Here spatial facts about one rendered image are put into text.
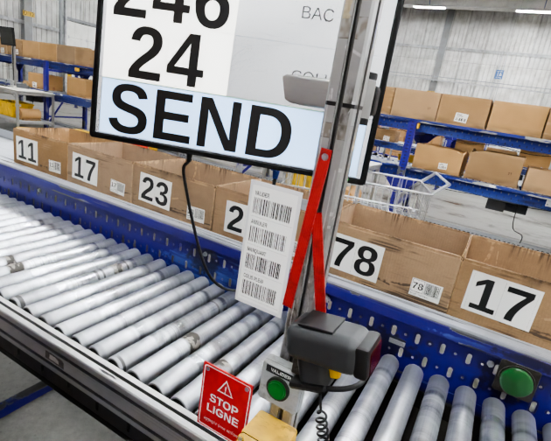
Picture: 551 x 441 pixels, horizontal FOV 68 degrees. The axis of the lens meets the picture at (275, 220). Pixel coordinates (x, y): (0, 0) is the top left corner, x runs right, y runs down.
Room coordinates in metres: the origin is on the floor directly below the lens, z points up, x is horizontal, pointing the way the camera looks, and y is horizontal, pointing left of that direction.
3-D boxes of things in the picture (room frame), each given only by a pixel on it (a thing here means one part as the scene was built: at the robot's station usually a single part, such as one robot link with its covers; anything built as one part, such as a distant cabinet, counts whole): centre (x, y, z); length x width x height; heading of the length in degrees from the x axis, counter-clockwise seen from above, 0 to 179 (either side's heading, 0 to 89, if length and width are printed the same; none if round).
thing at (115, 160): (1.75, 0.68, 0.96); 0.39 x 0.29 x 0.17; 63
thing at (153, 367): (0.97, 0.14, 0.72); 0.52 x 0.05 x 0.05; 153
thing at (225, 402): (0.57, 0.01, 0.85); 0.16 x 0.01 x 0.13; 63
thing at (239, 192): (1.40, -0.02, 0.96); 0.39 x 0.29 x 0.17; 63
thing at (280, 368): (0.53, -0.05, 0.95); 0.07 x 0.03 x 0.07; 63
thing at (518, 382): (0.85, -0.62, 0.81); 0.07 x 0.01 x 0.07; 63
